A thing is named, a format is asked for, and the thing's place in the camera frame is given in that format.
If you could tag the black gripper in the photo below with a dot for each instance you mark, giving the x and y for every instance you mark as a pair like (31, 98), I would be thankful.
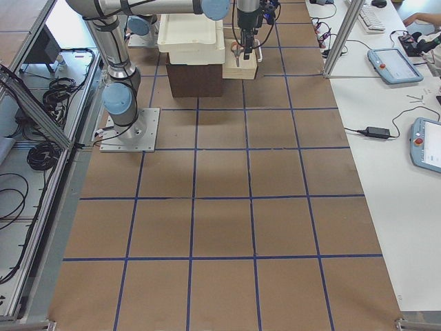
(247, 21)

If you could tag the grey orange handled scissors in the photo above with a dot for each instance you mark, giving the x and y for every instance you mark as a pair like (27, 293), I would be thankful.
(236, 49)

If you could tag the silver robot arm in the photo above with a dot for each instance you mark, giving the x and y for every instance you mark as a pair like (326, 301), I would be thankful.
(107, 35)

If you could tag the person hand at desk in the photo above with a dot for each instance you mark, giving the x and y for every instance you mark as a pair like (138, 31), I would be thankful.
(419, 18)

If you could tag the cream plastic tray organizer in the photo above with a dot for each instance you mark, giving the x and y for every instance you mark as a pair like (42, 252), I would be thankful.
(191, 39)

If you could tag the white keyboard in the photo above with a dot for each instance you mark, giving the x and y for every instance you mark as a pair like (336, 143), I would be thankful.
(369, 21)

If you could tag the blue teach pendant upper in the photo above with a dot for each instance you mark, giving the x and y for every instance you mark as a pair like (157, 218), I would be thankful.
(393, 66)

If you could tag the blue teach pendant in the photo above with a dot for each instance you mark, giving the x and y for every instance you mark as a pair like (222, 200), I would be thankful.
(393, 66)
(425, 144)

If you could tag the black power brick on desk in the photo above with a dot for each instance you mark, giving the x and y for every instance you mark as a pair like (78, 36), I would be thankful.
(375, 132)

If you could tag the blue teach pendant lower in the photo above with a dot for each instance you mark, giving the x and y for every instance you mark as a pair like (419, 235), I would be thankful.
(425, 144)

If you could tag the white drawer handle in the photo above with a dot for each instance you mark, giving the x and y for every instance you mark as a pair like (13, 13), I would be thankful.
(258, 50)

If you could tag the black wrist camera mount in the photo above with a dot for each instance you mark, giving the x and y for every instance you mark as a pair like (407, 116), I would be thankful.
(268, 10)

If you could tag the aluminium frame post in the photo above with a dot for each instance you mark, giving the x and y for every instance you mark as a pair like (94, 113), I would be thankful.
(345, 29)

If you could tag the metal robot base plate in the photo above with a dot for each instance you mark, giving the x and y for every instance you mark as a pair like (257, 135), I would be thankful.
(140, 137)

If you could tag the aluminium side frame rail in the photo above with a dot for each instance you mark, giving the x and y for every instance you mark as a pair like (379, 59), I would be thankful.
(27, 195)

